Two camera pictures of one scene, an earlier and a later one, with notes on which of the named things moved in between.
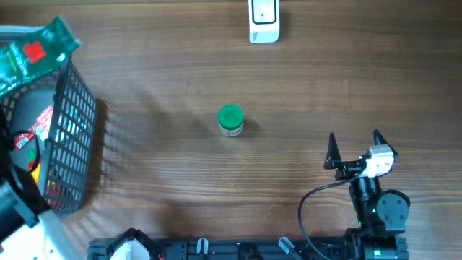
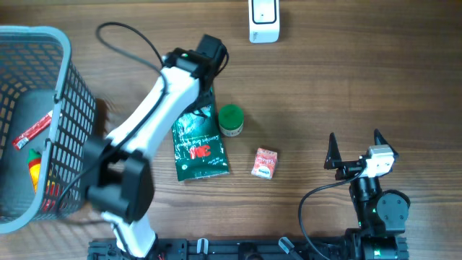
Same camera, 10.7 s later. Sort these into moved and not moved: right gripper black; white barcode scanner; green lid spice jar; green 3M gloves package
Moved: green 3M gloves package
Not moved: green lid spice jar; right gripper black; white barcode scanner
